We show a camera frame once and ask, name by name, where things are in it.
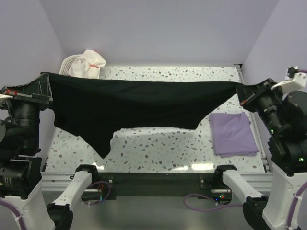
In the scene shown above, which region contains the folded purple t shirt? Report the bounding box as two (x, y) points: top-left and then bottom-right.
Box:
(209, 112), (259, 158)

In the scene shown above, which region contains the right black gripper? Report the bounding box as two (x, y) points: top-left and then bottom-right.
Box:
(236, 76), (285, 132)

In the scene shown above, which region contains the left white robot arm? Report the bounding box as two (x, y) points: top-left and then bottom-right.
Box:
(0, 73), (99, 230)

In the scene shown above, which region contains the white t shirt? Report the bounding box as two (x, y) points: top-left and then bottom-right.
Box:
(68, 50), (106, 79)

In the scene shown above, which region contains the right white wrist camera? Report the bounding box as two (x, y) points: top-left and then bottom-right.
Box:
(271, 66), (307, 93)

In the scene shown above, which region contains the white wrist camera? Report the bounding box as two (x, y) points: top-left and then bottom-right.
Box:
(0, 94), (11, 100)
(271, 66), (307, 93)

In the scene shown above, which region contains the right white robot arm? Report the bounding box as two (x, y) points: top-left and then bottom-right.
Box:
(213, 79), (307, 230)

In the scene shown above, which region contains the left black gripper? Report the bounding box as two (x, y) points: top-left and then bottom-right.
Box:
(0, 71), (54, 149)

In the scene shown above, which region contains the black t shirt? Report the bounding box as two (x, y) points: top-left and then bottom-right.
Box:
(49, 73), (238, 158)

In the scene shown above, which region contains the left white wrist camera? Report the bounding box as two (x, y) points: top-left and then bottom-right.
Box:
(0, 94), (11, 100)

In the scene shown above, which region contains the white laundry basket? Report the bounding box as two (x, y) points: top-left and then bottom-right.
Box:
(59, 54), (100, 79)

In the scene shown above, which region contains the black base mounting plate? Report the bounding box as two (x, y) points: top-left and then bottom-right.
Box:
(82, 172), (232, 203)

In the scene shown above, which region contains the aluminium frame rail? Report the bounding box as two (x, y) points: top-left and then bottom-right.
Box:
(42, 172), (273, 192)

